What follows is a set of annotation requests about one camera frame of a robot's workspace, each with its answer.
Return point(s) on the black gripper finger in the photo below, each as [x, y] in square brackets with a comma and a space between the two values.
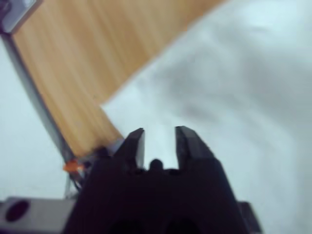
[135, 148]
[192, 148]

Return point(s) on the white t-shirt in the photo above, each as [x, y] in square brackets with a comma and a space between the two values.
[219, 85]

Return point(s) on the grey base plate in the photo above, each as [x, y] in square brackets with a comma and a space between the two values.
[19, 12]

